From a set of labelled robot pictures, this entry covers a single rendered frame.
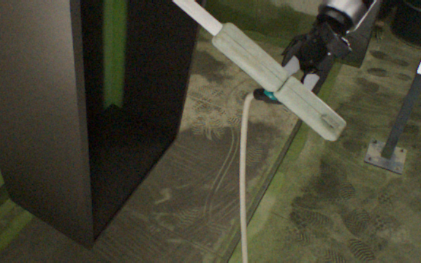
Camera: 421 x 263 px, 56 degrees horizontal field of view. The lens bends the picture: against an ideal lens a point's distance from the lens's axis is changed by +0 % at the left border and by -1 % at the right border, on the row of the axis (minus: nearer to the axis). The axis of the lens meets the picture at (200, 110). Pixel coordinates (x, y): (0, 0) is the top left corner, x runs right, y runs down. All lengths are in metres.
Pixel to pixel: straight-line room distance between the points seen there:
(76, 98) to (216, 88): 1.89
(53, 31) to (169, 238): 1.35
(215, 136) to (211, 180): 0.32
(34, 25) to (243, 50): 0.38
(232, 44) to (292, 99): 0.15
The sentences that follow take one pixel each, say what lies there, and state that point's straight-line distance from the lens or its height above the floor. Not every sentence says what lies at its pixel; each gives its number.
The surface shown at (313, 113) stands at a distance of 0.78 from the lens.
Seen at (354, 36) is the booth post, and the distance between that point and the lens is 2.99.
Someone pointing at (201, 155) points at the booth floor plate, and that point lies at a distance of 2.23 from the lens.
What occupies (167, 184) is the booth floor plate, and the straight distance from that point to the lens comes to 2.11.
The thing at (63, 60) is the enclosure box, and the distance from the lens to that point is 0.79.
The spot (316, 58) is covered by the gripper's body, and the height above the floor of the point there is 1.25.
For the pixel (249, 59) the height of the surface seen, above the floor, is 1.29.
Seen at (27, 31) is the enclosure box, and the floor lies 1.32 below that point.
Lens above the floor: 1.70
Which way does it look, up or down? 42 degrees down
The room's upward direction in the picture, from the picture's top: 1 degrees counter-clockwise
